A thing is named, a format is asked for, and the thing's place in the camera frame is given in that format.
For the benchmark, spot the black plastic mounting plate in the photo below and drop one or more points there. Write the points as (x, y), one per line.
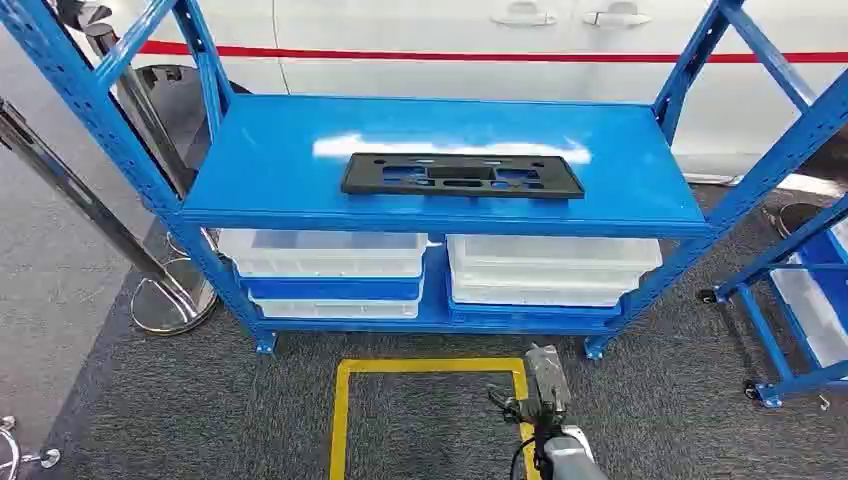
(371, 177)

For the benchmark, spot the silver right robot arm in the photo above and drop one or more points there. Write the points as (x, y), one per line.
(570, 464)

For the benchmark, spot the yellow floor tape square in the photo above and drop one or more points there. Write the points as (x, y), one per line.
(339, 424)

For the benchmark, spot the large blue metal shelf rack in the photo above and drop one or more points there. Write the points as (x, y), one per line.
(291, 172)

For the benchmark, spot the white car with red stripe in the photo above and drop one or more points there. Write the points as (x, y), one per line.
(411, 33)

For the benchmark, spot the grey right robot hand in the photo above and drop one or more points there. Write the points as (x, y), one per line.
(548, 381)

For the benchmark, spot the chrome stanchion post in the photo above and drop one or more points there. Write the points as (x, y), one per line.
(149, 126)
(79, 192)

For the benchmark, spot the blue wheeled shelf rack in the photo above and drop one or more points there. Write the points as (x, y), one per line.
(788, 383)

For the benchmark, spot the clear plastic bin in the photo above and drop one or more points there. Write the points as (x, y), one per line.
(841, 235)
(331, 309)
(536, 288)
(811, 318)
(318, 255)
(550, 253)

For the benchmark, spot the black stool with chrome base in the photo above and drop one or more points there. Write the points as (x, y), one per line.
(10, 450)

